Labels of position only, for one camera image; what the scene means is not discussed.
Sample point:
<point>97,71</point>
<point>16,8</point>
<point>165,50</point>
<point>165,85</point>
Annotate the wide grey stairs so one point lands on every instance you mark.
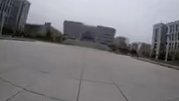
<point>86,44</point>

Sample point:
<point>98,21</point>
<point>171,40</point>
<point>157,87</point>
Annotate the grey twin-block building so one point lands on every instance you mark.
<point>90,32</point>

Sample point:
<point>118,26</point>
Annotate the grey paved plaza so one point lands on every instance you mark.
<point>85,69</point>

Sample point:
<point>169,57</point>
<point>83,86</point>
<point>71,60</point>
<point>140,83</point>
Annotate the small pale buildings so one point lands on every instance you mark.
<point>135,47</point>

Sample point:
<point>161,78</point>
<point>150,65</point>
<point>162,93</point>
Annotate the low dark building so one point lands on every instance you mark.
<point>41,31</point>

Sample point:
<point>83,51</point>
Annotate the raised kerb strip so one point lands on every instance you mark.
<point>169,66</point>
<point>1,37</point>

